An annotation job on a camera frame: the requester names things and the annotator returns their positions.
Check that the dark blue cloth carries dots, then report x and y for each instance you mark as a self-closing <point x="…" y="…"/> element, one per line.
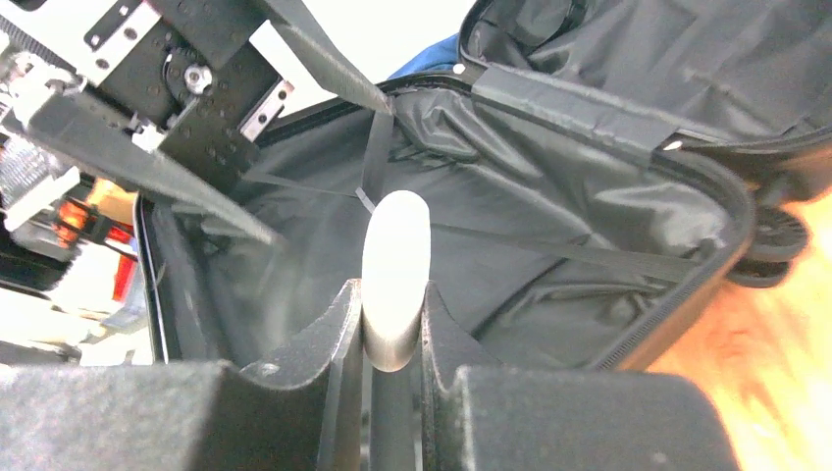
<point x="441" y="56"/>

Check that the black ribbed hard-shell suitcase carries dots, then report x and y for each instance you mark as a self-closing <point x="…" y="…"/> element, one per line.
<point x="586" y="177"/>

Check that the white egg-shaped bottle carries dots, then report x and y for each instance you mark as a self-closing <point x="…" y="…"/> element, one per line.
<point x="396" y="263"/>

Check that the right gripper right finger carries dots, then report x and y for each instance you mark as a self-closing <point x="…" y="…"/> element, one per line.
<point x="480" y="414"/>

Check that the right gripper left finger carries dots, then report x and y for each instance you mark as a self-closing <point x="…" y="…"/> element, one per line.
<point x="297" y="408"/>

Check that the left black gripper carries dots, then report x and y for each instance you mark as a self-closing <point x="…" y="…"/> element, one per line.
<point x="189" y="73"/>

